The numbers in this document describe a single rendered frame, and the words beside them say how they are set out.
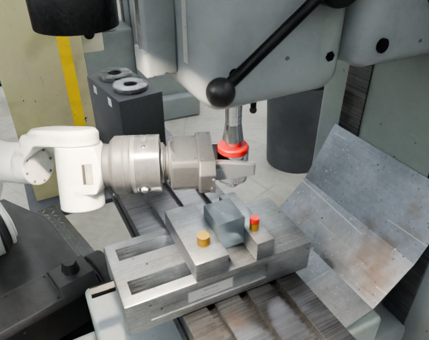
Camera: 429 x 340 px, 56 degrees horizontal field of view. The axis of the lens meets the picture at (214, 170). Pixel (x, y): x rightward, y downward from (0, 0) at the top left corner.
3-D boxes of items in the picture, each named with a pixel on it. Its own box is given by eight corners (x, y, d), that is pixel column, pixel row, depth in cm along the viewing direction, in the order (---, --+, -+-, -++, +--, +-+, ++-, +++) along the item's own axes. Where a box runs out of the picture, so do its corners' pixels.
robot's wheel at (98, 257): (88, 287, 140) (77, 245, 129) (101, 279, 143) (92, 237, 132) (117, 325, 128) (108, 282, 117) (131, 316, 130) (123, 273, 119)
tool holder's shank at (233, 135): (225, 150, 59) (226, 77, 53) (220, 140, 62) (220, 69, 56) (246, 148, 60) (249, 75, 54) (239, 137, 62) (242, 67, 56)
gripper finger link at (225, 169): (253, 175, 62) (213, 177, 61) (255, 158, 60) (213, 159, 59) (255, 181, 60) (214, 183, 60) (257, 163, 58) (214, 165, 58)
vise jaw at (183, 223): (195, 282, 66) (195, 265, 63) (165, 227, 77) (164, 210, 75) (229, 271, 68) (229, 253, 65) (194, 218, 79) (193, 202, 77)
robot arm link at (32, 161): (78, 132, 55) (4, 130, 60) (85, 195, 57) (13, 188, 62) (106, 126, 61) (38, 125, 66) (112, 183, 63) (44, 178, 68)
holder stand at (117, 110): (127, 167, 107) (117, 96, 96) (96, 134, 122) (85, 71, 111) (167, 154, 113) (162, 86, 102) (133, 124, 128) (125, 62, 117)
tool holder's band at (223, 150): (222, 160, 59) (222, 154, 58) (214, 144, 63) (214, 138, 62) (252, 155, 60) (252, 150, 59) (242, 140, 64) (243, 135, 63)
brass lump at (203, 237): (199, 249, 66) (199, 241, 65) (194, 241, 68) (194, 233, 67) (212, 245, 67) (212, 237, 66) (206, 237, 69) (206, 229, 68)
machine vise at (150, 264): (129, 336, 65) (120, 291, 59) (108, 272, 77) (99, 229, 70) (307, 268, 78) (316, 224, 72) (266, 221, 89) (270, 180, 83)
